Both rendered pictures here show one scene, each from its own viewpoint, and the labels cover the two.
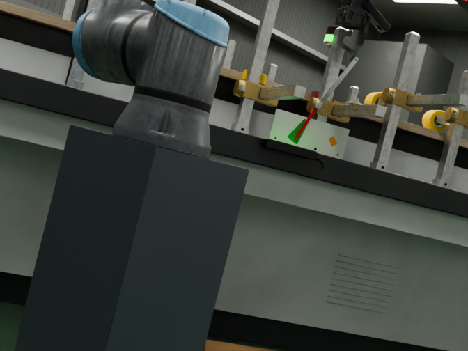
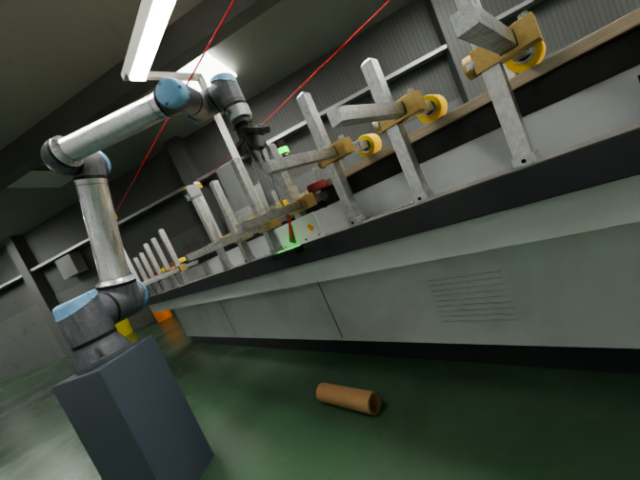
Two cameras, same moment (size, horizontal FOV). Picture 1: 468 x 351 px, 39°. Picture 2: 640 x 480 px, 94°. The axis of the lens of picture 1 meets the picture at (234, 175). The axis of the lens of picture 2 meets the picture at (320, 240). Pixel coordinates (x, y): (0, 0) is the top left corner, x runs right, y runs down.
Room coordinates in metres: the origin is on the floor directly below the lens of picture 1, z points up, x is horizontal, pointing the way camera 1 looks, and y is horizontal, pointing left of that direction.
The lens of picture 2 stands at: (1.63, -1.31, 0.79)
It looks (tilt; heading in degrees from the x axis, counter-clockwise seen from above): 5 degrees down; 64
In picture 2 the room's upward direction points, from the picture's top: 24 degrees counter-clockwise
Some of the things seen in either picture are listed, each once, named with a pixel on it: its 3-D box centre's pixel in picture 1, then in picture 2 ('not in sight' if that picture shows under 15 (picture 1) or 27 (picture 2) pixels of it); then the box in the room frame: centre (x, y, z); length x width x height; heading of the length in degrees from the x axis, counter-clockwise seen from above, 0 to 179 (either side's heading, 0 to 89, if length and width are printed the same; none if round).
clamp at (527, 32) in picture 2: not in sight; (499, 50); (2.36, -0.96, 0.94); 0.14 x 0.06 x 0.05; 108
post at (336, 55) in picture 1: (324, 100); (293, 201); (2.12, -0.22, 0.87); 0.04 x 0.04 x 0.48; 18
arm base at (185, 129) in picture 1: (166, 122); (99, 348); (1.27, 0.15, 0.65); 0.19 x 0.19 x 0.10
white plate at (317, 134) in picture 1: (310, 134); (297, 232); (2.09, -0.20, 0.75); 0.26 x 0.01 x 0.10; 108
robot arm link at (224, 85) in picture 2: not in sight; (228, 93); (2.04, -0.24, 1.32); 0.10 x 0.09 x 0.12; 142
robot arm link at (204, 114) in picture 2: not in sight; (201, 106); (1.95, -0.18, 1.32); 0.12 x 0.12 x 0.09; 52
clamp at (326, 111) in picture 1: (328, 109); (300, 205); (2.13, -0.24, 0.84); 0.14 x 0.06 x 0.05; 108
